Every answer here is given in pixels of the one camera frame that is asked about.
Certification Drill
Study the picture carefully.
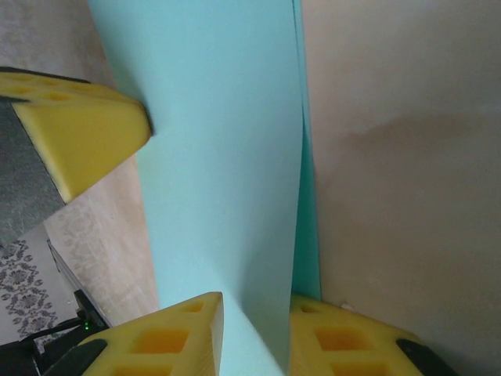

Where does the light blue paper sheet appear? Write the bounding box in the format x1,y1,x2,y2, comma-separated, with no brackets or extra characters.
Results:
86,0,324,376

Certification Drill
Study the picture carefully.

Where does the aluminium side rail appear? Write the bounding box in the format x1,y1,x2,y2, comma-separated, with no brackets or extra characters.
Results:
45,237,109,332

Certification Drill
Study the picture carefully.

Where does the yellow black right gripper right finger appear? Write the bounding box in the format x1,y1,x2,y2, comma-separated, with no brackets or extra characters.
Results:
283,293,462,376

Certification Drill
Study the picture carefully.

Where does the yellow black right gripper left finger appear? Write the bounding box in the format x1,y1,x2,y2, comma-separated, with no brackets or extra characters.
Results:
41,291,225,376

